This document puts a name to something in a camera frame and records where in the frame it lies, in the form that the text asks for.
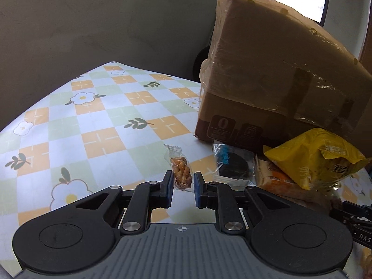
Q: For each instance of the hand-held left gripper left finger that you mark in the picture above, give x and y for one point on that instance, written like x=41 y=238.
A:
x=168 y=189

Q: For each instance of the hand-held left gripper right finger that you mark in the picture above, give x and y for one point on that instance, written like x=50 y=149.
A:
x=199 y=190

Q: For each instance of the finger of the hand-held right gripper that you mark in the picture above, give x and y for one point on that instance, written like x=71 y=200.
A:
x=348 y=213

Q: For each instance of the clear twisted dough snack packet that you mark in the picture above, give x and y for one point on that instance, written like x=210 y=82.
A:
x=180 y=165

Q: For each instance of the cardboard box with plastic liner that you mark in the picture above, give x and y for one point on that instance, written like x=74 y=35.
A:
x=261 y=64

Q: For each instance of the black cookie packet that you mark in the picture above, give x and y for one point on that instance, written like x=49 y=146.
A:
x=232 y=162

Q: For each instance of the orange white snack packet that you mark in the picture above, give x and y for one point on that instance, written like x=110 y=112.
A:
x=270 y=177

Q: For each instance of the yellow snack bag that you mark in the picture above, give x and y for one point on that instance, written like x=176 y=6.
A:
x=302 y=157

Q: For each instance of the floral checked tablecloth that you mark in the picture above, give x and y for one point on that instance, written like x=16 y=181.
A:
x=101 y=122

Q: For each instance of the black exercise bike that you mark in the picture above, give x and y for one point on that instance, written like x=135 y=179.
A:
x=200 y=66

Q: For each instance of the black framed window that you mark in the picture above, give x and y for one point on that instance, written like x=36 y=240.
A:
x=327 y=3

